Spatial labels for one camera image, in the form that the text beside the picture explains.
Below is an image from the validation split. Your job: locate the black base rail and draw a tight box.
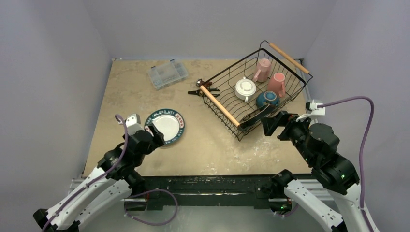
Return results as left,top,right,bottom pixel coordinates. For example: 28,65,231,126
105,174,291,211

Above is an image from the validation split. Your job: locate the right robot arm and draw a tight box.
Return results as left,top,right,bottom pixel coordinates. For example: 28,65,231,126
261,111,378,232

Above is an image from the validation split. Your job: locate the black wire dish rack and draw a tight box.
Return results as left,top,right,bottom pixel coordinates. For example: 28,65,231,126
197,41,312,141

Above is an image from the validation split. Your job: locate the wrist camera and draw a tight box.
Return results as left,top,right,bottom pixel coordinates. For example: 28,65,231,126
296,99,325,122
124,113,145,136

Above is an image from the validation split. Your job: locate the white two-handled soup cup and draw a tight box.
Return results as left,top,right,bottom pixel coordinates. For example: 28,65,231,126
234,77,256,102

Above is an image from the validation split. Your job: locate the red black lacquer plate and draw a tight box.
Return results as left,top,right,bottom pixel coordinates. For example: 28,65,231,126
238,104,278,131

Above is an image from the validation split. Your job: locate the green rimmed white plate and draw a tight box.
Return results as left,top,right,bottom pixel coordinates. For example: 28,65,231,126
145,108,185,146

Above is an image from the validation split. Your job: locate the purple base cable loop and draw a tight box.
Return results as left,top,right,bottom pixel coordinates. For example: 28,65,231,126
123,188,179,227

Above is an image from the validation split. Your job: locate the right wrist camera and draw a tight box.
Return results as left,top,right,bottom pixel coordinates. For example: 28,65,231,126
296,99,325,122

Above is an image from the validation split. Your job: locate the salmon pink mug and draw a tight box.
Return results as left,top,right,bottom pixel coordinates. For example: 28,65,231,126
266,72,286,98

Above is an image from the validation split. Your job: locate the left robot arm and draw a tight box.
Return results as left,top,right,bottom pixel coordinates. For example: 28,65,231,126
33,124,165,232

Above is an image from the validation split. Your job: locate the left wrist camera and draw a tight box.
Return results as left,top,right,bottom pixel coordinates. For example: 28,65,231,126
124,113,145,136

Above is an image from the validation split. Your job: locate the light pink faceted mug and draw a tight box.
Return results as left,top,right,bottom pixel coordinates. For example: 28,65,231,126
252,58,271,82

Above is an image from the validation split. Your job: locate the brown bowl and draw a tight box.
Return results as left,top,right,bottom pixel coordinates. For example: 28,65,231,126
256,90,280,109

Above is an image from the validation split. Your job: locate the clear plastic organizer box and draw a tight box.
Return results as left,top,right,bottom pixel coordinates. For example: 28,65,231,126
147,59,189,90

